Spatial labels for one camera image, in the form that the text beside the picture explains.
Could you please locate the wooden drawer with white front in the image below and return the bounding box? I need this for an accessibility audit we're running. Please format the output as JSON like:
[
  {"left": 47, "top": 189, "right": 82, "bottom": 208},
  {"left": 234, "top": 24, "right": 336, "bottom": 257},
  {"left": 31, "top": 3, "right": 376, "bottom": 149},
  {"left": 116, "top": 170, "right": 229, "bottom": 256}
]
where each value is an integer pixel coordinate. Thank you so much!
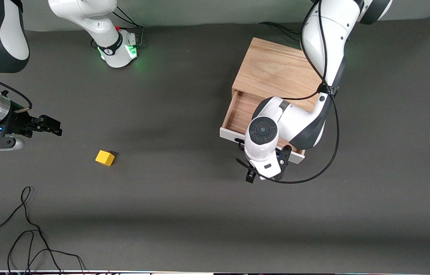
[{"left": 220, "top": 90, "right": 306, "bottom": 165}]

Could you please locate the yellow wooden cube block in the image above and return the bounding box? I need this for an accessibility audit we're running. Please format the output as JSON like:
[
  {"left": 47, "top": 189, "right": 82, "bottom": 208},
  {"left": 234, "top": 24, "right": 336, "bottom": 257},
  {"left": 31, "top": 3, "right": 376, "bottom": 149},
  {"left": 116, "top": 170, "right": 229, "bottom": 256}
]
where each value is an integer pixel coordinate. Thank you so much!
[{"left": 95, "top": 150, "right": 116, "bottom": 167}]

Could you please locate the loose thin black cable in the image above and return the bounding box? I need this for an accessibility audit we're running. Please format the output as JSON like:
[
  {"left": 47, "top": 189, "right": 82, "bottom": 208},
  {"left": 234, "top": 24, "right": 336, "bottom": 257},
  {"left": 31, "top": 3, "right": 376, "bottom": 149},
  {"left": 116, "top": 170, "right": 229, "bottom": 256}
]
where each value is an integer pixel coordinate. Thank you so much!
[{"left": 0, "top": 186, "right": 87, "bottom": 275}]

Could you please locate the right arm base black cable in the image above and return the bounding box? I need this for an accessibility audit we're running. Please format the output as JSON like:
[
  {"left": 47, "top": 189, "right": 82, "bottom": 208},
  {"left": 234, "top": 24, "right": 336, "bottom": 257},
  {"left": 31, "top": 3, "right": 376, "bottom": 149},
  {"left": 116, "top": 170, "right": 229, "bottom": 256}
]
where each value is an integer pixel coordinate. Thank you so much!
[{"left": 114, "top": 5, "right": 145, "bottom": 47}]

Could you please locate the arm base black cable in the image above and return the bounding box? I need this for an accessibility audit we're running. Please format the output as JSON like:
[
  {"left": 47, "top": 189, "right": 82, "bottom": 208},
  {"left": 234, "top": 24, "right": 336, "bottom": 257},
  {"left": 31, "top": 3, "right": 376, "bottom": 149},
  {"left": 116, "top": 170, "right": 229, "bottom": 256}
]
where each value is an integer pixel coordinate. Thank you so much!
[
  {"left": 259, "top": 21, "right": 304, "bottom": 42},
  {"left": 114, "top": 5, "right": 145, "bottom": 47}
]

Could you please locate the left arm base black cable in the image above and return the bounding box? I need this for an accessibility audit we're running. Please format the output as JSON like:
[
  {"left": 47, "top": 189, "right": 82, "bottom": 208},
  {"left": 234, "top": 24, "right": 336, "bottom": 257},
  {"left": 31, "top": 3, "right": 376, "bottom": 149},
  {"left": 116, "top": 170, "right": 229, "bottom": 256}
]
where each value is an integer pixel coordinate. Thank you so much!
[{"left": 259, "top": 21, "right": 304, "bottom": 42}]

